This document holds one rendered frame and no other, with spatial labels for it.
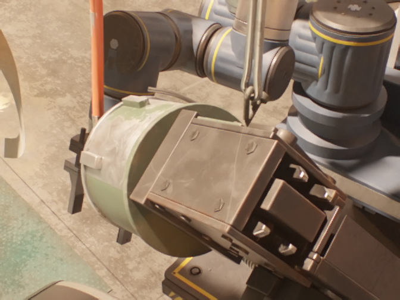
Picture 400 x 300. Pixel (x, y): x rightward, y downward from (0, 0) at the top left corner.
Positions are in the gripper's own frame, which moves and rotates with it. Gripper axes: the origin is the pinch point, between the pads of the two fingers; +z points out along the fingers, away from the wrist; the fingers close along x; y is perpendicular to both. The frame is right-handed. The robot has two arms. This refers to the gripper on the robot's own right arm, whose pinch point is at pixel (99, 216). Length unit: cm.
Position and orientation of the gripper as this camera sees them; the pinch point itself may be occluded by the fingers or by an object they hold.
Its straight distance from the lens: 114.3
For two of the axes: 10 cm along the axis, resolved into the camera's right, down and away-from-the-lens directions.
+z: -2.2, 9.2, 3.2
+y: 5.7, -1.4, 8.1
